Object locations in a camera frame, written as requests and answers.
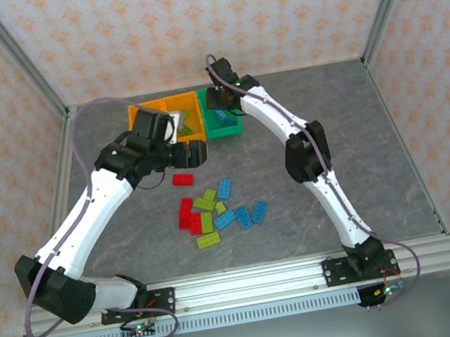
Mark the long red lego brick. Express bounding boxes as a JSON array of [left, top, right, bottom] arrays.
[[170, 171, 196, 189], [187, 210, 205, 237], [177, 195, 196, 218]]

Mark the orange plastic bin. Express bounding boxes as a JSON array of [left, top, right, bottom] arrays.
[[162, 90, 210, 150], [124, 97, 171, 131]]

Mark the green plastic bin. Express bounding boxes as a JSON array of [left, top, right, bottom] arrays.
[[195, 82, 245, 142]]

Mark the small circuit board with LED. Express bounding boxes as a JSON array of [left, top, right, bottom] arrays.
[[118, 317, 159, 337], [372, 280, 407, 299]]

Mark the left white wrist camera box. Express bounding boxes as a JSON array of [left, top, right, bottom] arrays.
[[164, 109, 188, 145]]

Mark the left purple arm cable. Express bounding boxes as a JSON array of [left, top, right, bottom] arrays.
[[0, 86, 206, 337]]

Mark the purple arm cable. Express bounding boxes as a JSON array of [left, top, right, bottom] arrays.
[[202, 24, 427, 330], [0, 86, 206, 337]]

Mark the aluminium side rail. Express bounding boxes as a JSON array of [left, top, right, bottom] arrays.
[[361, 50, 450, 245], [4, 106, 109, 307]]

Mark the aluminium front mounting rail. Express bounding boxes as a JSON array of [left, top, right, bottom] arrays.
[[16, 230, 450, 337]]

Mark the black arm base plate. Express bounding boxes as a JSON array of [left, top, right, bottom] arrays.
[[320, 247, 401, 290], [97, 286, 180, 328]]

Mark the slotted grey cable duct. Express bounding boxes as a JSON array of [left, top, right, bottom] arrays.
[[63, 287, 365, 337]]

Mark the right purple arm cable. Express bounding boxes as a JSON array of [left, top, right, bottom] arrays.
[[202, 24, 427, 330]]

